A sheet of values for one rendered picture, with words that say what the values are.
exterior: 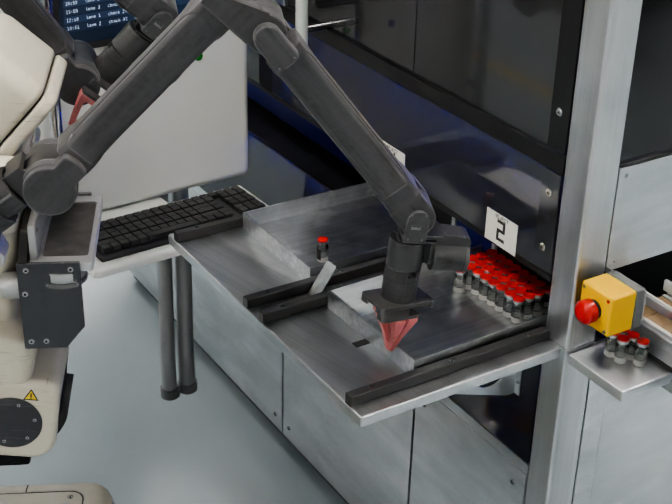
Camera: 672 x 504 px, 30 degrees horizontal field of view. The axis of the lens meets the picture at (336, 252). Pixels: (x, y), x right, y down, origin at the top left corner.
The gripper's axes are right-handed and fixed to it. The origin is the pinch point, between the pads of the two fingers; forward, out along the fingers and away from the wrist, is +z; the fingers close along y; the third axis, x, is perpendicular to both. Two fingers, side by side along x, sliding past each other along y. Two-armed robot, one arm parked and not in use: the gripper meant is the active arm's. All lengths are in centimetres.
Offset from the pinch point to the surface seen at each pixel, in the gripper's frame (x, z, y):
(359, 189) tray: 54, -2, 28
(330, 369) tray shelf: 2.7, 4.4, -9.1
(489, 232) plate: 10.3, -12.3, 26.1
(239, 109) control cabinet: 90, -7, 19
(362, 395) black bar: -8.0, 2.7, -10.1
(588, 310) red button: -19.0, -12.4, 23.1
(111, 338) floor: 160, 90, 23
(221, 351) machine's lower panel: 117, 74, 36
